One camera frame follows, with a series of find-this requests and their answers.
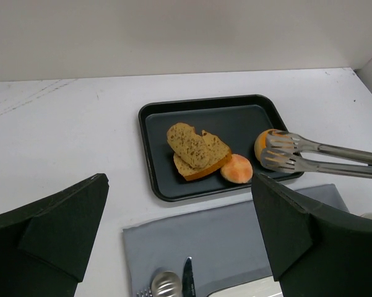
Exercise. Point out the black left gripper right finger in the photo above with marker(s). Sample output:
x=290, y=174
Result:
x=313, y=248

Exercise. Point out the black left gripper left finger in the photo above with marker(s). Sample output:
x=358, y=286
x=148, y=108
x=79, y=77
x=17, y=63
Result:
x=45, y=246

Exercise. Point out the metal tongs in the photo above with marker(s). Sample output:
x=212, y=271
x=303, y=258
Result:
x=304, y=155

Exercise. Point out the small round bun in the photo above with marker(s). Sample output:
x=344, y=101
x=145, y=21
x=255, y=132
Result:
x=238, y=170

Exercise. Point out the bottom brown bread slice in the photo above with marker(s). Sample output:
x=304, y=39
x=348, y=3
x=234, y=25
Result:
x=191, y=174

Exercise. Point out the brown bread slice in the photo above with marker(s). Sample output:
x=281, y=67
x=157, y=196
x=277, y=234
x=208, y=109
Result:
x=191, y=174
x=193, y=148

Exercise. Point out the top brown bread slice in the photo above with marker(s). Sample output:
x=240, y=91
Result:
x=193, y=148

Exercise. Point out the white rectangular plate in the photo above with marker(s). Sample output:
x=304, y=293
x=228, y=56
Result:
x=264, y=287

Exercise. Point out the grey cloth placemat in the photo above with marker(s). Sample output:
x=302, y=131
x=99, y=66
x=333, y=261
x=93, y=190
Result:
x=224, y=243

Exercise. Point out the metal fork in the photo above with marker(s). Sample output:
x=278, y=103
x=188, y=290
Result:
x=146, y=292

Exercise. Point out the orange bagel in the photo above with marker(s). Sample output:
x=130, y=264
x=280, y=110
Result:
x=261, y=142

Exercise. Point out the metal spoon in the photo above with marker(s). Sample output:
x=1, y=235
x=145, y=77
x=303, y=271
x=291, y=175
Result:
x=166, y=284

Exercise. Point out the metal knife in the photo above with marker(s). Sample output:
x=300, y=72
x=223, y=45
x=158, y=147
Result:
x=188, y=287

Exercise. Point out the black baking tray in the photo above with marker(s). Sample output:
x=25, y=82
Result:
x=237, y=121

